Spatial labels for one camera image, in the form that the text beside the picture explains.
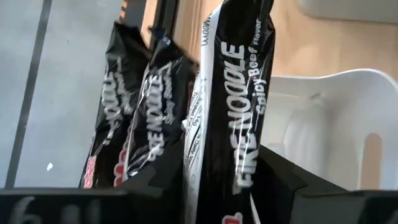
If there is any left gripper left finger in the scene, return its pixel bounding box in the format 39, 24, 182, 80
116, 139, 187, 224

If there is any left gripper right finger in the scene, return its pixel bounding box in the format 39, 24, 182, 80
253, 144, 308, 224

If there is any black Fire Noodle pack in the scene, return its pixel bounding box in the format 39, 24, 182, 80
79, 21, 150, 190
182, 0, 276, 224
113, 27, 200, 187

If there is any white plastic bin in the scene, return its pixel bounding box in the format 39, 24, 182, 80
259, 68, 398, 192

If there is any black hazard-striped floor mat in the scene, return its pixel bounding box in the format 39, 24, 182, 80
118, 0, 147, 30

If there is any black aluminium table frame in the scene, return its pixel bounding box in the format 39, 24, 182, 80
154, 0, 181, 41

